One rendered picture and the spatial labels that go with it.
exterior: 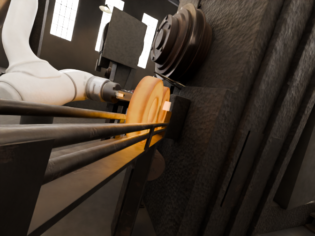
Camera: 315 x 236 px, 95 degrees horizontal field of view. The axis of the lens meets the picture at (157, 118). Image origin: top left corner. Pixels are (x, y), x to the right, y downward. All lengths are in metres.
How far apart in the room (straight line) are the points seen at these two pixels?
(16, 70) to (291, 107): 1.16
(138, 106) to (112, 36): 3.38
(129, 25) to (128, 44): 0.39
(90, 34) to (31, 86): 10.87
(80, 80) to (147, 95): 0.34
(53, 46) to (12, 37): 10.78
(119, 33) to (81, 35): 7.73
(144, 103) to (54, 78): 0.31
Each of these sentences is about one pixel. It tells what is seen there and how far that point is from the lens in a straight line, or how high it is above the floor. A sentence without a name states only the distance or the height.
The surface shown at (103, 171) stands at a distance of 0.18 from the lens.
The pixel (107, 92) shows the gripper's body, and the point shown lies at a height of 0.73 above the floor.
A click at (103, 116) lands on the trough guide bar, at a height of 0.71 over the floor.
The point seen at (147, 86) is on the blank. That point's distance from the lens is 0.29.
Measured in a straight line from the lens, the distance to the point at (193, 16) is 0.95.
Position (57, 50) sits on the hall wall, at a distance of 11.28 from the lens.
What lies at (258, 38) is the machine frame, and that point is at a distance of 0.79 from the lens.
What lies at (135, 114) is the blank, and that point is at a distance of 0.28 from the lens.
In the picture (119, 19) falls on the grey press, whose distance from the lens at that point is 3.75.
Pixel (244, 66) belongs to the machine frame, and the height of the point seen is 0.98.
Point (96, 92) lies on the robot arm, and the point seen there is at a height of 0.72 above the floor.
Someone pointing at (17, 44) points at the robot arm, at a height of 0.79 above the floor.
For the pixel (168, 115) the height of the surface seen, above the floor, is 0.70.
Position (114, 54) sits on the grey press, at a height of 1.39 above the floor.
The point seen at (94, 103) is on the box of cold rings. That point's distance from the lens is 3.33.
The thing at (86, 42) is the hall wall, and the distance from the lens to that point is 11.19.
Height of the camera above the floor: 0.76
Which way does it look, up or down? 8 degrees down
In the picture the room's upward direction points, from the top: 16 degrees clockwise
